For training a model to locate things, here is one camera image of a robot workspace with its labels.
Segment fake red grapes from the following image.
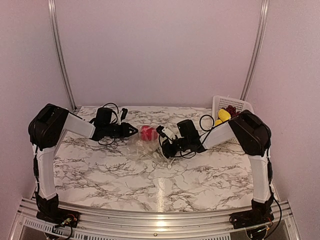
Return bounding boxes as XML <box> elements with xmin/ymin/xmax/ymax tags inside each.
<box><xmin>224</xmin><ymin>105</ymin><xmax>240</xmax><ymax>118</ymax></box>

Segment fake red apple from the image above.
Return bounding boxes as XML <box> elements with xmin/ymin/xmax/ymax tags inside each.
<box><xmin>140</xmin><ymin>125</ymin><xmax>158</xmax><ymax>142</ymax></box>

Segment clear zip top bag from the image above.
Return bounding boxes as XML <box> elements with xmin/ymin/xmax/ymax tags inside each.
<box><xmin>126</xmin><ymin>125</ymin><xmax>174</xmax><ymax>169</ymax></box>

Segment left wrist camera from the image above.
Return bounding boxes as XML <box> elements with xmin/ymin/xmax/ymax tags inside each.
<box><xmin>117</xmin><ymin>108</ymin><xmax>128</xmax><ymax>125</ymax></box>

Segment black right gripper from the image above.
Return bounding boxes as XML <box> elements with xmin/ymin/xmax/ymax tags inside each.
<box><xmin>154</xmin><ymin>137</ymin><xmax>190</xmax><ymax>158</ymax></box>

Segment aluminium corner post left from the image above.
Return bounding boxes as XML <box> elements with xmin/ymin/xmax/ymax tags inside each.
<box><xmin>48</xmin><ymin>0</ymin><xmax>77</xmax><ymax>112</ymax></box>

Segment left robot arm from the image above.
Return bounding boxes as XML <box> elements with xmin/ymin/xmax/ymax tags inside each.
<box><xmin>28</xmin><ymin>103</ymin><xmax>139</xmax><ymax>227</ymax></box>

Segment aluminium front rail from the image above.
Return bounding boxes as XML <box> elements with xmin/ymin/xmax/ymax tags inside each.
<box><xmin>9</xmin><ymin>197</ymin><xmax>301</xmax><ymax>240</ymax></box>

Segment white perforated plastic basket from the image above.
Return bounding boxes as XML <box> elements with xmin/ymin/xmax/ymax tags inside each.
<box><xmin>209</xmin><ymin>95</ymin><xmax>255</xmax><ymax>146</ymax></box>

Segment fake yellow lemon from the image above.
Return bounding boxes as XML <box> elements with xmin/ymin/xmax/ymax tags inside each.
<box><xmin>215</xmin><ymin>119</ymin><xmax>223</xmax><ymax>126</ymax></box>

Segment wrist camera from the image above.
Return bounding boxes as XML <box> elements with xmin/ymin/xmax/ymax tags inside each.
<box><xmin>156</xmin><ymin>125</ymin><xmax>178</xmax><ymax>143</ymax></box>
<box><xmin>117</xmin><ymin>108</ymin><xmax>128</xmax><ymax>125</ymax></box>

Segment fake yellow banana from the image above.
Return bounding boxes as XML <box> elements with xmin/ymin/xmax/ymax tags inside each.
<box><xmin>218</xmin><ymin>109</ymin><xmax>231</xmax><ymax>122</ymax></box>

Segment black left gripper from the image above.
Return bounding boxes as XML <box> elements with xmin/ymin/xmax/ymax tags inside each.
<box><xmin>103</xmin><ymin>122</ymin><xmax>138</xmax><ymax>139</ymax></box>

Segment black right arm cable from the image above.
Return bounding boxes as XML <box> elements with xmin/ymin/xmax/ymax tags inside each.
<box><xmin>172</xmin><ymin>113</ymin><xmax>282</xmax><ymax>226</ymax></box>

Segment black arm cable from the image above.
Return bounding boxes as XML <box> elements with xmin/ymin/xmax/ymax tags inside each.
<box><xmin>88</xmin><ymin>102</ymin><xmax>121</xmax><ymax>146</ymax></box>
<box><xmin>172</xmin><ymin>113</ymin><xmax>282</xmax><ymax>226</ymax></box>

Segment aluminium corner post right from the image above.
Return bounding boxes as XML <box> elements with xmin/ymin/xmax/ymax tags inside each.
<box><xmin>240</xmin><ymin>0</ymin><xmax>270</xmax><ymax>101</ymax></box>

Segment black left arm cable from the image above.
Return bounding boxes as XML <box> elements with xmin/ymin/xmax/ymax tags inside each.
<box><xmin>88</xmin><ymin>102</ymin><xmax>121</xmax><ymax>146</ymax></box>

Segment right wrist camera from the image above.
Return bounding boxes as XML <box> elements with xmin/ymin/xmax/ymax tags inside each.
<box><xmin>156</xmin><ymin>125</ymin><xmax>178</xmax><ymax>143</ymax></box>

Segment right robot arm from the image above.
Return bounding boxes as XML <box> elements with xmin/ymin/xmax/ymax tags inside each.
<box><xmin>156</xmin><ymin>109</ymin><xmax>275</xmax><ymax>229</ymax></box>

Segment aluminium corner post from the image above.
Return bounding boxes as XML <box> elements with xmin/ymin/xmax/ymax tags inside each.
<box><xmin>240</xmin><ymin>0</ymin><xmax>270</xmax><ymax>101</ymax></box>
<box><xmin>48</xmin><ymin>0</ymin><xmax>77</xmax><ymax>112</ymax></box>

